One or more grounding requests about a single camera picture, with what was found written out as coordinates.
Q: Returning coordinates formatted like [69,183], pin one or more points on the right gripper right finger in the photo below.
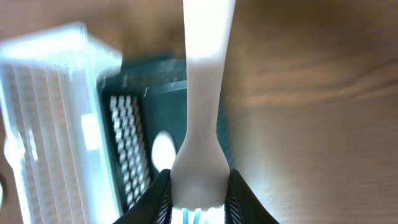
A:
[241,206]

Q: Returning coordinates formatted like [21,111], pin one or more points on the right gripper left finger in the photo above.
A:
[154,206]

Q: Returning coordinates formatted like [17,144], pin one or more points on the white plastic spoon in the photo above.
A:
[163,151]

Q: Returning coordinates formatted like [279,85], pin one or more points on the clear perforated plastic basket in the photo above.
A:
[54,136]

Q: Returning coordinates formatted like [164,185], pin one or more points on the dark green perforated basket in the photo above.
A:
[143,99]

